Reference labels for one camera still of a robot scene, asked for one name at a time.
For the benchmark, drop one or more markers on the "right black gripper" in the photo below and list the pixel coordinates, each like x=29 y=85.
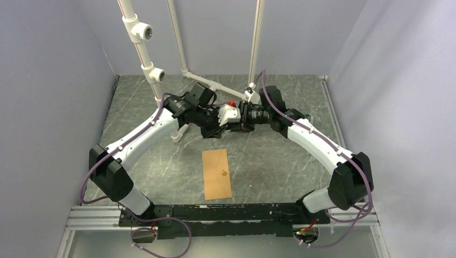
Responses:
x=244 y=126

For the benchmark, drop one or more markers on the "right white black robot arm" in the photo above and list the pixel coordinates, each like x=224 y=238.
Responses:
x=351 y=175

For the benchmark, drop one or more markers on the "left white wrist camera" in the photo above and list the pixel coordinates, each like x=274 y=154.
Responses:
x=228 y=113

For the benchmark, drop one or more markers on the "green white small box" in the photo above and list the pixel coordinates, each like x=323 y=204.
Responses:
x=309 y=117

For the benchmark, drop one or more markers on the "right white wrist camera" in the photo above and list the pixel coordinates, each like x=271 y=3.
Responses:
x=251 y=95

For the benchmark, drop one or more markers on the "brown paper envelope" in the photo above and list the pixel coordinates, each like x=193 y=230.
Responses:
x=216 y=174

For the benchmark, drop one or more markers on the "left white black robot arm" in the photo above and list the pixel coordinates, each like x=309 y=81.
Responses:
x=109 y=166

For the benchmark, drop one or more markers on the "aluminium rail frame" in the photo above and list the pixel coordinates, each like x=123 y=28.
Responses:
x=351 y=174

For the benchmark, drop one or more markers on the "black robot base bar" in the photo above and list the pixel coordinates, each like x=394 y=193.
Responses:
x=278 y=219

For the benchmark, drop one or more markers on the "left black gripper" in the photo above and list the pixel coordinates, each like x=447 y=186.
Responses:
x=216 y=131

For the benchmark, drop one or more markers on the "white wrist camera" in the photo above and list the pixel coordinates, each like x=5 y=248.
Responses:
x=228 y=113
x=251 y=95

